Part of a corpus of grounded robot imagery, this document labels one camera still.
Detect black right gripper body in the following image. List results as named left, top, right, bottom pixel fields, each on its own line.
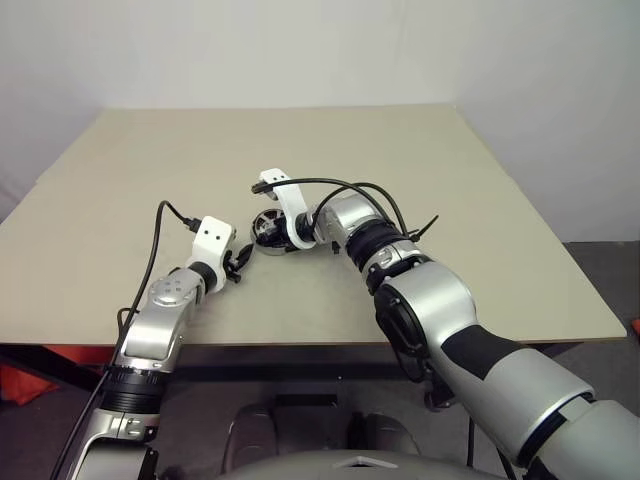
left=272, top=213, right=294, bottom=250

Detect silver motor rotor cover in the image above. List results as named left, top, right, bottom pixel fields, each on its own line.
left=251, top=208, right=284, bottom=247

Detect dark rounded shape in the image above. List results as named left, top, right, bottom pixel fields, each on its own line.
left=222, top=403, right=279, bottom=471
left=347, top=412, right=421, bottom=456

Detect red board under table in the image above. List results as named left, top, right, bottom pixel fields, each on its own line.
left=45, top=343, right=109, bottom=367

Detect grey robot torso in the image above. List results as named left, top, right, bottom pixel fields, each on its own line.
left=214, top=447, right=481, bottom=480

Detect red bag under table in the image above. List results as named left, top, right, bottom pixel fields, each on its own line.
left=0, top=362, right=56, bottom=405

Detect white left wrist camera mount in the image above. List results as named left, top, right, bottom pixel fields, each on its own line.
left=192, top=216, right=237, bottom=292

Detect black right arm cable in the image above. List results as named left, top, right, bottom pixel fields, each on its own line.
left=249, top=177, right=420, bottom=242

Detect black table frame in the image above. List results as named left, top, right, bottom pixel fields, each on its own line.
left=0, top=341, right=571, bottom=411

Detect black cable tie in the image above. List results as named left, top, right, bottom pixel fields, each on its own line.
left=407, top=214, right=440, bottom=244

